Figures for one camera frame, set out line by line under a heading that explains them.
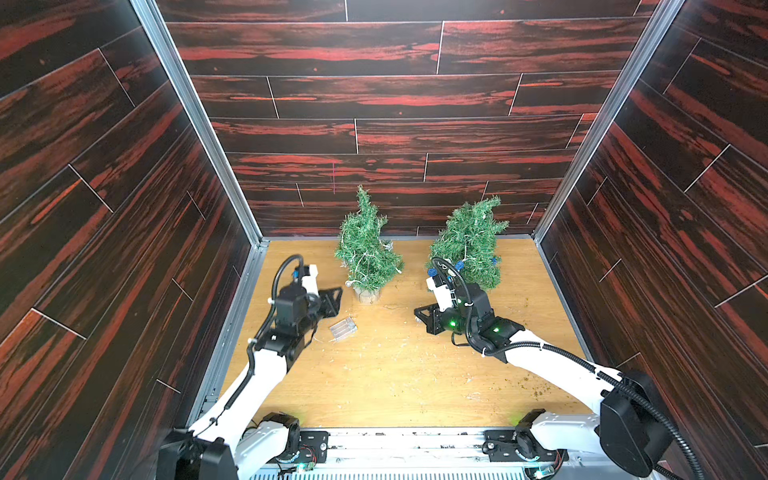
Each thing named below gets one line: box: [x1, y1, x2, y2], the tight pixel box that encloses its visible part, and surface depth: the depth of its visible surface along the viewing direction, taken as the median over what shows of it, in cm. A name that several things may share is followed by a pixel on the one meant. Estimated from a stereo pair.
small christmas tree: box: [335, 184, 405, 304], surface depth 83 cm
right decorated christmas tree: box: [426, 196, 509, 289], surface depth 82 cm
